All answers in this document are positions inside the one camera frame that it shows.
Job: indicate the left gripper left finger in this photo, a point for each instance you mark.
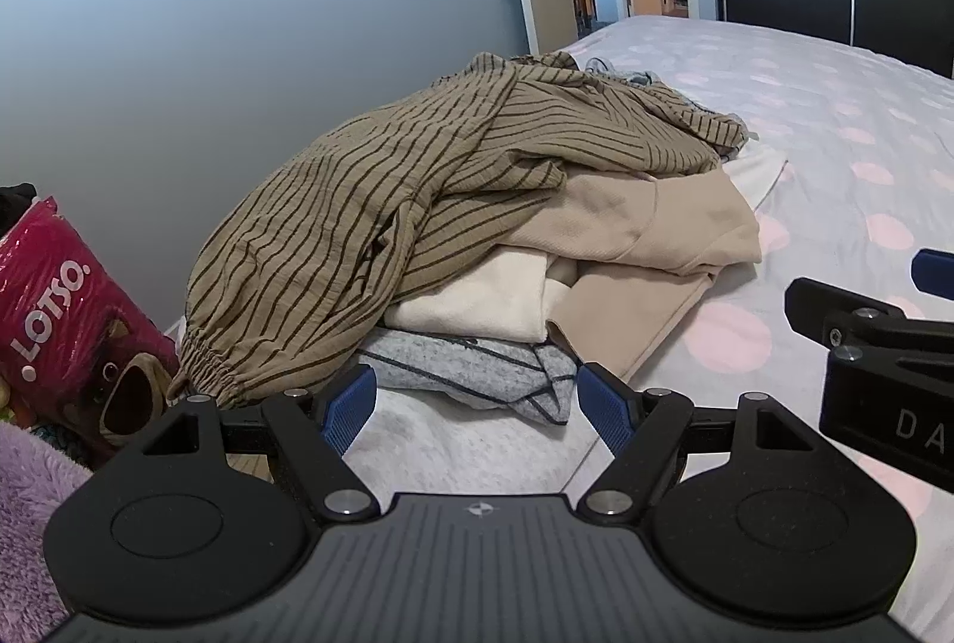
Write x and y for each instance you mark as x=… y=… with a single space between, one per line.
x=311 y=432

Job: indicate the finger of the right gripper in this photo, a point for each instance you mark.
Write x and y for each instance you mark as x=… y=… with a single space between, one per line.
x=833 y=317
x=932 y=273

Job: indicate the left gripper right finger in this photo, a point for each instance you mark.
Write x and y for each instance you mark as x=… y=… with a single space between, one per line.
x=643 y=431

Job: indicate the olive striped trousers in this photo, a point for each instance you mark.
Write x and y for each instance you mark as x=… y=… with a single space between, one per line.
x=400 y=200

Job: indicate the beige garment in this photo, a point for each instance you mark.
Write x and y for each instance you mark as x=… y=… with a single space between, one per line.
x=646 y=251

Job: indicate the polka dot bed sheet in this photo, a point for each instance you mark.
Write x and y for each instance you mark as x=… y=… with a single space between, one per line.
x=771 y=531

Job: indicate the grey patterned garment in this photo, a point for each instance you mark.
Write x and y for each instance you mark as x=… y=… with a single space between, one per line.
x=533 y=380

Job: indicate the cream white garment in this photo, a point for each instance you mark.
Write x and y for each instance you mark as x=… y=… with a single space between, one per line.
x=512 y=293

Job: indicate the pink Lotso bag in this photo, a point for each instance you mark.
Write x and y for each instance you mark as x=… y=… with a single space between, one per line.
x=76 y=351

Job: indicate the purple fluffy blanket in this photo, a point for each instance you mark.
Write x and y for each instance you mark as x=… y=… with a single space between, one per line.
x=36 y=479

